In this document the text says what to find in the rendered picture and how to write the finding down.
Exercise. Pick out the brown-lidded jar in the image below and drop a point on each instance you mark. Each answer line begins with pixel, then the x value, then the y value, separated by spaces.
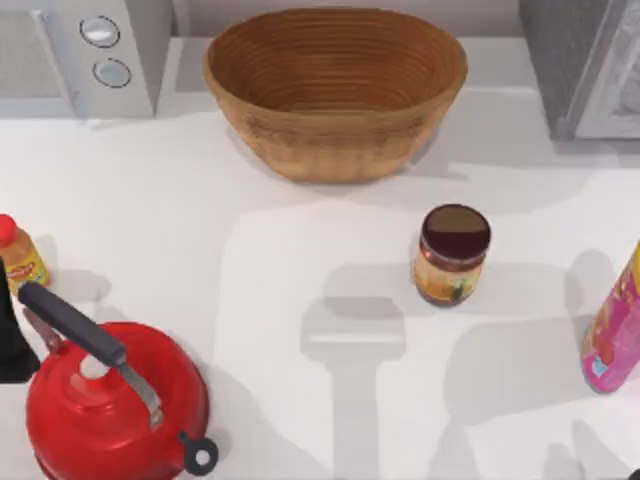
pixel 451 255

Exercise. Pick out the brown woven basket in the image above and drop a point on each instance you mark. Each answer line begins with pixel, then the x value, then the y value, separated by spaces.
pixel 335 95

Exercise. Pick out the round microwave knob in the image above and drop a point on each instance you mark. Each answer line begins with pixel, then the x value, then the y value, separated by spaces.
pixel 99 31
pixel 112 72

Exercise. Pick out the yellow bottle with red cap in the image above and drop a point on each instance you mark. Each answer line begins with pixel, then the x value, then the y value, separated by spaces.
pixel 22 260

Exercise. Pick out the pink bottle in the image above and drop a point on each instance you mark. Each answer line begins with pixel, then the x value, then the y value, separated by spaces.
pixel 617 330

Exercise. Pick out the pale microwave oven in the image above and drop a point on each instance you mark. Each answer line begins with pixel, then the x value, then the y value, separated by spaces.
pixel 60 55

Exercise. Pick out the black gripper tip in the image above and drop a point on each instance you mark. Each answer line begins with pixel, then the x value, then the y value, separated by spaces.
pixel 11 335

